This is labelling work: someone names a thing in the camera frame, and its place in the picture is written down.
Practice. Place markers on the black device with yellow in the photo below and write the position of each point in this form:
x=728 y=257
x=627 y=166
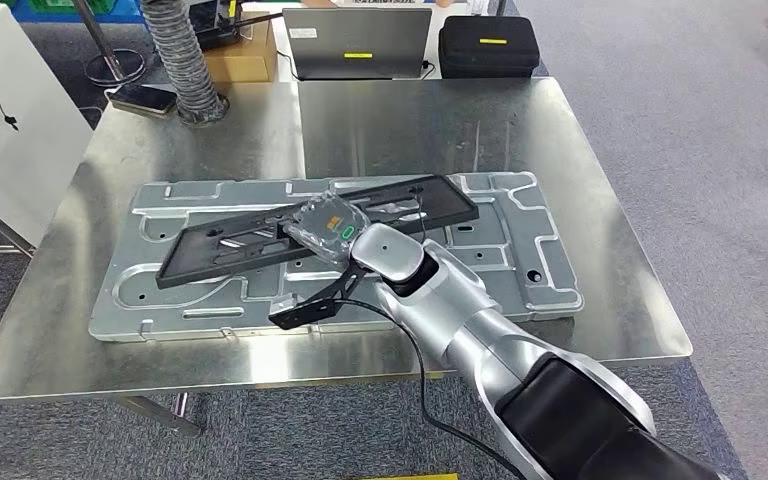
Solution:
x=212 y=23

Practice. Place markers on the white cabinet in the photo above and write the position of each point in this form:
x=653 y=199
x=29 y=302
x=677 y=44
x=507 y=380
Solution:
x=20 y=132

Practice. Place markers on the blue plastic bin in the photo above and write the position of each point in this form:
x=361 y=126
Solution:
x=59 y=16

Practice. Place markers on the green plastic bin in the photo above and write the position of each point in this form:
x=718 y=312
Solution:
x=66 y=5

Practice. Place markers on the steel workbench table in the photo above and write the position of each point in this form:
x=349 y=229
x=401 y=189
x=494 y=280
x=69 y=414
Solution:
x=390 y=126

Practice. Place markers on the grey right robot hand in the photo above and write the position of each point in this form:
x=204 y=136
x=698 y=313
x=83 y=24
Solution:
x=324 y=225

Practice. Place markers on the grey laptop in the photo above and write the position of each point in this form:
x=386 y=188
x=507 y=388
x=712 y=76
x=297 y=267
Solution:
x=357 y=40

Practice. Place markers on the black smartphone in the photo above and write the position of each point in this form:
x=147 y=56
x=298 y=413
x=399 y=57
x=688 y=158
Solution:
x=142 y=99

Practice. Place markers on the black zip case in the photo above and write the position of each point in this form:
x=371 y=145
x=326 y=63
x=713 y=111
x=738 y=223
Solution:
x=490 y=56

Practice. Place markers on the black plastic plate frame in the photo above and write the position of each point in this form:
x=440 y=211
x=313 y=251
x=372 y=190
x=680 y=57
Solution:
x=437 y=205

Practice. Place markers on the cardboard box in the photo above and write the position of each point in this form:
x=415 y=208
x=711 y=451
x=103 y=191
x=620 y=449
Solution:
x=245 y=66

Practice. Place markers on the stamped grey metal panel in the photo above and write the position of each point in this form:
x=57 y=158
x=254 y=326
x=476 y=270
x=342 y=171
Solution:
x=523 y=265

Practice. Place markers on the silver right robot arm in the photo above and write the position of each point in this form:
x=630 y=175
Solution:
x=463 y=318

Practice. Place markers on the yellow floor tape square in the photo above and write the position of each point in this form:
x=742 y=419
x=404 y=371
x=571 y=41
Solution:
x=410 y=477

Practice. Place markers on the black pole stand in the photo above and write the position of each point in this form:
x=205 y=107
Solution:
x=114 y=66

